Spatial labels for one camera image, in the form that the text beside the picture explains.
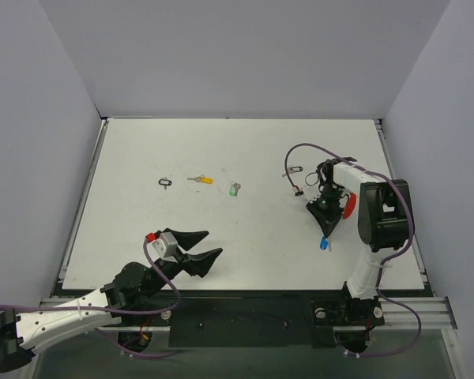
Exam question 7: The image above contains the red keyring with keys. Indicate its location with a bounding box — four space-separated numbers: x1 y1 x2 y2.
342 193 357 220

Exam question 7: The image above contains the key with blue tag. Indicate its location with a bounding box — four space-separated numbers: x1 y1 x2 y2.
319 236 333 252

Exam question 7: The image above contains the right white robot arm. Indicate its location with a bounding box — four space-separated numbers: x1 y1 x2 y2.
306 159 415 323

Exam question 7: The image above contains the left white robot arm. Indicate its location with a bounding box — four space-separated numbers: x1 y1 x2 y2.
0 228 223 373

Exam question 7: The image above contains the key with black tag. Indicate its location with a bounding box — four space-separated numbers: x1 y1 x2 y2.
282 166 303 177

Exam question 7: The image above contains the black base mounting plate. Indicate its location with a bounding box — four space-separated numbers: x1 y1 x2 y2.
51 287 386 351

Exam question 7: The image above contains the black tag with small key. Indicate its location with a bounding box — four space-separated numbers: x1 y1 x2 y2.
158 178 172 190

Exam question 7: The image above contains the key with yellow tag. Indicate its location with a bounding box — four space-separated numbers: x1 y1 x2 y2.
188 175 213 185

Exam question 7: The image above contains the key with green tag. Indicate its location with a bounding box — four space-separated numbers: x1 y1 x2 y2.
229 182 241 197

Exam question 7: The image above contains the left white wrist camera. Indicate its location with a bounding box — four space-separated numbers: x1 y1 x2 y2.
145 231 179 263

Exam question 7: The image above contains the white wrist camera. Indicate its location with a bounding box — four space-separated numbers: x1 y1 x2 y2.
293 186 321 204
145 231 179 263

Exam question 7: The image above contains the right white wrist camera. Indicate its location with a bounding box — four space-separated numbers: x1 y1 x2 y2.
293 186 321 204

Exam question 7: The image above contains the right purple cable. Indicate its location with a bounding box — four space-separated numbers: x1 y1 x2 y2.
284 142 423 359

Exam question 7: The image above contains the aluminium frame rail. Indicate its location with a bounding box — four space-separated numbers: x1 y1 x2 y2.
27 295 464 378

